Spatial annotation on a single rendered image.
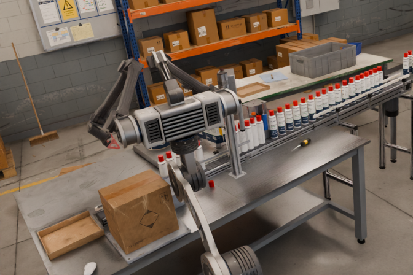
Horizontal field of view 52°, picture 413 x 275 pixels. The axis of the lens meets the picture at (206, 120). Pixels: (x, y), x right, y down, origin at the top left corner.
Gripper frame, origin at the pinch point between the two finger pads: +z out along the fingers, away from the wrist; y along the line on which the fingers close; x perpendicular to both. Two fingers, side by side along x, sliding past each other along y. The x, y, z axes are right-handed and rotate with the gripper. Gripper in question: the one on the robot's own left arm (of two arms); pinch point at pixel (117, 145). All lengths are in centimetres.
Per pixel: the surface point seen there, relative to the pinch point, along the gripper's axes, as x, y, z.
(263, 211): -16, 16, 136
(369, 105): -133, 9, 152
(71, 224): 51, -12, 3
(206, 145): -31, 24, 63
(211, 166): -23, -9, 57
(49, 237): 61, -18, -5
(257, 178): -35, -34, 73
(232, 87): -69, -24, 27
